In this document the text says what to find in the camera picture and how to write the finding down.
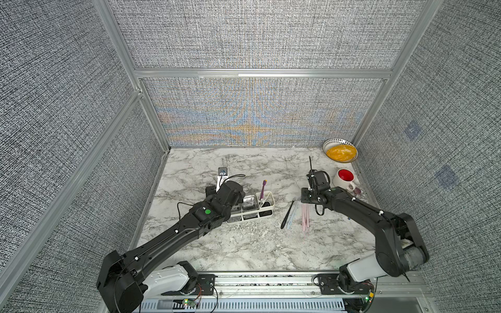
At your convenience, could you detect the cream toothbrush holder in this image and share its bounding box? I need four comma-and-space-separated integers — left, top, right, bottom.
226, 191, 275, 224

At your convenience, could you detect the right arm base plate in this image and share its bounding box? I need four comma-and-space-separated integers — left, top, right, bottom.
312, 274, 375, 296

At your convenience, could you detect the light blue toothbrush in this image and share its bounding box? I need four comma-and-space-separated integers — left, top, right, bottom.
286, 201, 300, 230

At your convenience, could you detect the clear plastic cup right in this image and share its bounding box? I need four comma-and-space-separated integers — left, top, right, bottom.
241, 195, 260, 213

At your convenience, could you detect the purple toothbrush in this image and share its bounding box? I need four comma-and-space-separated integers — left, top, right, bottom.
259, 179, 267, 201

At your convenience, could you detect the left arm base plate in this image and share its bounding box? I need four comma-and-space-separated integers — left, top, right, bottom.
161, 274, 216, 297

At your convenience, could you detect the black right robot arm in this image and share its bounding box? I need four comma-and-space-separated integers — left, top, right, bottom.
301, 170, 429, 294

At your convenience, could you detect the patterned white bowl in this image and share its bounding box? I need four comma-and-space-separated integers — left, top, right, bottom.
322, 138, 358, 163

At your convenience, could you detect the black toothbrush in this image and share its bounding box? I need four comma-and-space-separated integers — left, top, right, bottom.
280, 200, 295, 229

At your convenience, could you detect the white vented cable duct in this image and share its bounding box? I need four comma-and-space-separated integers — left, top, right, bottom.
135, 298, 347, 312

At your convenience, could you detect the white mug red inside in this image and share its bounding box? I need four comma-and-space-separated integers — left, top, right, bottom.
333, 168, 357, 192

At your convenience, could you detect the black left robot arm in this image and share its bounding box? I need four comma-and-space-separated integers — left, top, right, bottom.
97, 181, 245, 312

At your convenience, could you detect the pink toothbrush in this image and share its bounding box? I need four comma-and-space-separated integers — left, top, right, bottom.
303, 203, 310, 232
301, 203, 308, 232

